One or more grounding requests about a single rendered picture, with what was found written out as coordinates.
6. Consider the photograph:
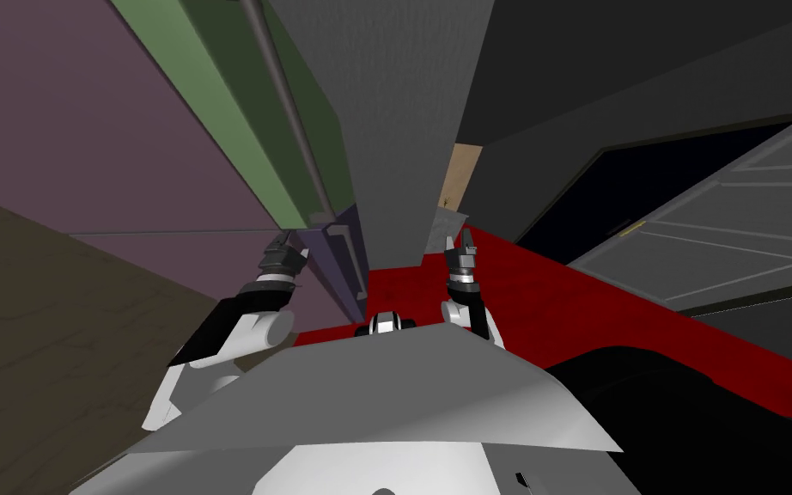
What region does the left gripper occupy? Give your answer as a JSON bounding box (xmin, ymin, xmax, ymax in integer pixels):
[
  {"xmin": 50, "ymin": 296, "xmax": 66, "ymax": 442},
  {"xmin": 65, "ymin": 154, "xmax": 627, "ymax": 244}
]
[{"xmin": 258, "ymin": 230, "xmax": 311, "ymax": 279}]

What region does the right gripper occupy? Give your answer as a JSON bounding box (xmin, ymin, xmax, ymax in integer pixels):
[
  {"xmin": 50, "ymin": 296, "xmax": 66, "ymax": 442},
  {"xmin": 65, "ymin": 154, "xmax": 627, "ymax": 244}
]
[{"xmin": 443, "ymin": 228, "xmax": 480, "ymax": 278}]

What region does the dark purple panel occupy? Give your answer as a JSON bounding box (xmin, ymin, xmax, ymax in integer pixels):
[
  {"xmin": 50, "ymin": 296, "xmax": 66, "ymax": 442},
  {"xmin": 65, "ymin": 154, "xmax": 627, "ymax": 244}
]
[{"xmin": 295, "ymin": 204, "xmax": 370, "ymax": 325}]

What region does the green door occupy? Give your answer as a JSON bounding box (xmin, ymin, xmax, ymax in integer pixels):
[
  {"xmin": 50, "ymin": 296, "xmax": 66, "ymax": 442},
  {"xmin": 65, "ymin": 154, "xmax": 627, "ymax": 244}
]
[{"xmin": 108, "ymin": 0, "xmax": 357, "ymax": 231}]

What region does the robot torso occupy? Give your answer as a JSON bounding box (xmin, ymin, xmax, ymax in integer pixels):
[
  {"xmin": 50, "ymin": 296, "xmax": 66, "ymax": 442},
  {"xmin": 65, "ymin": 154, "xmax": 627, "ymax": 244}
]
[{"xmin": 69, "ymin": 310, "xmax": 641, "ymax": 495}]

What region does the grey panelled door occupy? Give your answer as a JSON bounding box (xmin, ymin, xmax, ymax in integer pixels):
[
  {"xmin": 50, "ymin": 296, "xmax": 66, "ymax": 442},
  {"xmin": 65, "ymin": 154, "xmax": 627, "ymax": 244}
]
[{"xmin": 566, "ymin": 113, "xmax": 792, "ymax": 312}]

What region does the grey bar handle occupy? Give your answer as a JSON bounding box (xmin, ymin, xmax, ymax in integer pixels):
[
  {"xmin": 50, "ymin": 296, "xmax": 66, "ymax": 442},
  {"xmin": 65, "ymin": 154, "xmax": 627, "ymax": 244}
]
[{"xmin": 239, "ymin": 0, "xmax": 338, "ymax": 221}]

